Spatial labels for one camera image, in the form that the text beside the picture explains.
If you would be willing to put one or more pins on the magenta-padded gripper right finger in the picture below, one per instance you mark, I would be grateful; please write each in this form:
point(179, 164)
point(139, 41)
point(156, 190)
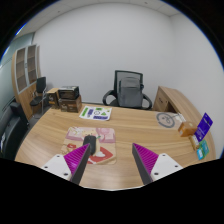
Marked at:
point(163, 165)

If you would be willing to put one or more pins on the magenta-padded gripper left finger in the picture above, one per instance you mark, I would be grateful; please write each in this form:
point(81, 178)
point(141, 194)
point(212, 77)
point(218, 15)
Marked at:
point(58, 165)

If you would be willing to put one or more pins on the black computer mouse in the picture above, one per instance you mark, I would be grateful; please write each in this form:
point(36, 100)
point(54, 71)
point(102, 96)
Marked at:
point(90, 140)

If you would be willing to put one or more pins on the cartoon print mouse pad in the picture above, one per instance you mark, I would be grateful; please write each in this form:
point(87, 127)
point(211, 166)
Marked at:
point(105, 146)

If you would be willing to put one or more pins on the small tan box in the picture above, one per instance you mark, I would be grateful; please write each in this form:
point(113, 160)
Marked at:
point(194, 142)

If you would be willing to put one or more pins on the blue packet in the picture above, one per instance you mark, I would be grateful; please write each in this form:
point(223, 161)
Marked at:
point(200, 154)

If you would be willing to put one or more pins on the orange cardboard box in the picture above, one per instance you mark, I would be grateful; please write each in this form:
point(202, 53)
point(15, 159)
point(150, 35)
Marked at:
point(186, 129)

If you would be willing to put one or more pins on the green packet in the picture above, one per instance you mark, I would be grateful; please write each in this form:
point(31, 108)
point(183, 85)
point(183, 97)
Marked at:
point(204, 148)

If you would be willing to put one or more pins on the purple blister package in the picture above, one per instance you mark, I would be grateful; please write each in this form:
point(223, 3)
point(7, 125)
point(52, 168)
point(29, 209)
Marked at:
point(204, 126)

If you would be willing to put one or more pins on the black leather sofa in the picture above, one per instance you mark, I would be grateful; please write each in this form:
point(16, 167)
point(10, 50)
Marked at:
point(11, 130)

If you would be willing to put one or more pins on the dark brown cardboard box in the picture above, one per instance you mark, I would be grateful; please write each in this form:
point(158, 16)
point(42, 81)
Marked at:
point(70, 105)

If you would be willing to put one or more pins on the white sticker sheet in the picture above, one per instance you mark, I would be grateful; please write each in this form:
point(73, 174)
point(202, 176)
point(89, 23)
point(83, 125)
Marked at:
point(96, 113)

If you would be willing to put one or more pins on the wooden side desk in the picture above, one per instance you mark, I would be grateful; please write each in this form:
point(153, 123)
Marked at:
point(173, 98)

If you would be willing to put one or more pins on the small brown cardboard box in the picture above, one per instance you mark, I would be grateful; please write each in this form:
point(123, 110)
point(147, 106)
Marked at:
point(52, 97)

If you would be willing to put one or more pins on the black box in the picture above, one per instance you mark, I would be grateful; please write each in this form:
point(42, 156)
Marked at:
point(68, 92)

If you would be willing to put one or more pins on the grey backpack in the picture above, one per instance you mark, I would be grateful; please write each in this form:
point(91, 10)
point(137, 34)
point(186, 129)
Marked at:
point(130, 93)

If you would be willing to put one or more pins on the black visitor chair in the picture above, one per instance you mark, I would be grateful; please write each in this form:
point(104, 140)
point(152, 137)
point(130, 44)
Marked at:
point(41, 85)

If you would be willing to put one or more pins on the wooden shelf unit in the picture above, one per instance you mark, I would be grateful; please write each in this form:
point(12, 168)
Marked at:
point(25, 73)

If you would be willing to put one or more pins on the black mesh office chair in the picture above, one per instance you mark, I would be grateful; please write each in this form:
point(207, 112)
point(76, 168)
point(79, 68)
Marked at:
point(128, 73)

